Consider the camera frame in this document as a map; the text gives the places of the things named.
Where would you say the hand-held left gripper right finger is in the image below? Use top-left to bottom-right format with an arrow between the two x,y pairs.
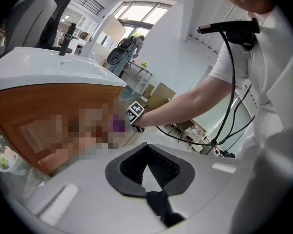
146,148 -> 182,188

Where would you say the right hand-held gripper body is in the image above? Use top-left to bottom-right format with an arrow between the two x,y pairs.
125,100 -> 146,134

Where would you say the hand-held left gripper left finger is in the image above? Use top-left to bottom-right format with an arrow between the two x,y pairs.
119,152 -> 147,189

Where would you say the purple cloth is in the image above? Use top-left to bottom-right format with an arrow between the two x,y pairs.
107,113 -> 126,138

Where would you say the wooden sink cabinet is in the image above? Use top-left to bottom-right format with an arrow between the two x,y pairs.
0,83 -> 124,176

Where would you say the person's right forearm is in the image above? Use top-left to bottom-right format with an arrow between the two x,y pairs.
134,76 -> 235,129

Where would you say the white sink basin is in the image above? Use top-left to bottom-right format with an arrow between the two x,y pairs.
0,46 -> 127,94

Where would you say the cardboard box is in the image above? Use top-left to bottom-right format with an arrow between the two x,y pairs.
143,82 -> 177,112

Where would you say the white table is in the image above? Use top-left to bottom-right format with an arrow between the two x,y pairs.
126,61 -> 154,95

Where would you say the black faucet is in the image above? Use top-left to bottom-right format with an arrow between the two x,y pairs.
59,23 -> 77,57

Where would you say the large window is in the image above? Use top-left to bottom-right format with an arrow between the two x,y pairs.
111,0 -> 173,38

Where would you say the white shelf unit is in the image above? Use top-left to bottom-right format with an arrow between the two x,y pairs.
75,14 -> 99,35

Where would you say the black railing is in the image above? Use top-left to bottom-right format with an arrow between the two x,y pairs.
70,0 -> 105,16

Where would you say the white bowl with food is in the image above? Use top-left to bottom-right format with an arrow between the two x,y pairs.
0,135 -> 30,176

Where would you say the black neck-worn device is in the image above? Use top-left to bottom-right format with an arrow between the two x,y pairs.
197,18 -> 261,51

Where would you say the person's white shirt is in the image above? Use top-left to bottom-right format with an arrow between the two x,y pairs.
208,6 -> 293,234

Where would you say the grey office chair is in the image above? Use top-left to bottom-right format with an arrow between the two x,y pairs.
0,0 -> 75,61

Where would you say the black wrist strap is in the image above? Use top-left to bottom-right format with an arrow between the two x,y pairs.
145,190 -> 186,228

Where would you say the thick black cable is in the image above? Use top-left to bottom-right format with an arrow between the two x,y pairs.
209,30 -> 236,148

